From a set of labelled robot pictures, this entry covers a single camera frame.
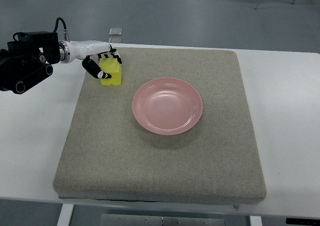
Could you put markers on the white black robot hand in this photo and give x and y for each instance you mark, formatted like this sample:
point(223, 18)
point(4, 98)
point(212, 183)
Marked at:
point(90, 52)

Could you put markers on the yellow block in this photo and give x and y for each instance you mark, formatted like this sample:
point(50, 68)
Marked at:
point(113, 68)

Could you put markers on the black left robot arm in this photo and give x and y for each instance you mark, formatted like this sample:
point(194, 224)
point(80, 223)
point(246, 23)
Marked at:
point(28, 60)

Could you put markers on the clear floor socket plate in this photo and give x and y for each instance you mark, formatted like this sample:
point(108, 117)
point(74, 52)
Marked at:
point(115, 31)

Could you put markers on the pink plate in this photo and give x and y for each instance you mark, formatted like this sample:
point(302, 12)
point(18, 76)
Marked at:
point(167, 106)

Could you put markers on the beige square cushion mat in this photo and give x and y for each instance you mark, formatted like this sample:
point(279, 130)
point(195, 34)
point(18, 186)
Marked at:
point(108, 155)

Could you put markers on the black label strip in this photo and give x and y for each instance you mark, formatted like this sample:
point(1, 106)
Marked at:
point(302, 222)

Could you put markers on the white table leg frame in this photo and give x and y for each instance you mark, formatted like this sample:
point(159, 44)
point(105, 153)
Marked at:
point(65, 215)

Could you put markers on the grey metal base plate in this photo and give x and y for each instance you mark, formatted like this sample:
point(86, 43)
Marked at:
point(133, 220)

